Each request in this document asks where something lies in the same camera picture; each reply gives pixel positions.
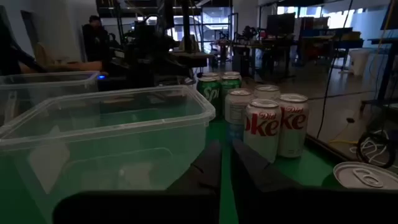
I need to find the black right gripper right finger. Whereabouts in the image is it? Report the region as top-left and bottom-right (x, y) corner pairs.
(231, 139), (301, 195)

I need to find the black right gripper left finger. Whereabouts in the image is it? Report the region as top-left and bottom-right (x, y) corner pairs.
(167, 139), (223, 195)

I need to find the green Sprite can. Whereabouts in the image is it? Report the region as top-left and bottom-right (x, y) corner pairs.
(220, 74), (243, 105)
(196, 76), (223, 118)
(322, 161), (398, 191)

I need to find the white blue Spindrift can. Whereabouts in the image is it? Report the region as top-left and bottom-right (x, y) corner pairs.
(254, 84), (281, 101)
(224, 88), (254, 142)

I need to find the clear plastic bin with label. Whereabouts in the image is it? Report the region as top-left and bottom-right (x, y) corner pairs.
(0, 85), (217, 224)

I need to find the person's forearm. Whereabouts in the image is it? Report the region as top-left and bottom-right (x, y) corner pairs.
(18, 60), (104, 75)

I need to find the person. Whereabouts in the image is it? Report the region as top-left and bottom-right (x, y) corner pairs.
(81, 14), (110, 63)

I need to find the black workbench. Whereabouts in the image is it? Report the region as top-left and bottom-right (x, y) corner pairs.
(231, 39), (298, 80)

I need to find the black background monitor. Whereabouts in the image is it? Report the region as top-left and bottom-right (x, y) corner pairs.
(266, 12), (296, 37)

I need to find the white paper label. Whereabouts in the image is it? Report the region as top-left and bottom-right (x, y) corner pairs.
(28, 124), (72, 194)

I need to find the white trash bin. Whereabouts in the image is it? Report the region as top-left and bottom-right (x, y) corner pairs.
(348, 48), (373, 77)

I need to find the black metal stand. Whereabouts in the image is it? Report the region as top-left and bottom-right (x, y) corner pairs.
(359, 37), (398, 119)

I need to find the yellow floor cable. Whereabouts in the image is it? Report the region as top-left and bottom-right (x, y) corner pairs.
(328, 123), (358, 146)

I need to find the coiled black cable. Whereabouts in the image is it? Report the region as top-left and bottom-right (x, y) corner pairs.
(356, 129), (398, 169)

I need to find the white floor cable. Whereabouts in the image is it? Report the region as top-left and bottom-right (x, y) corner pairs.
(349, 129), (398, 166)

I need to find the long black floor cable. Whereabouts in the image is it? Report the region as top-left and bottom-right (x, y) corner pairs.
(316, 0), (354, 140)

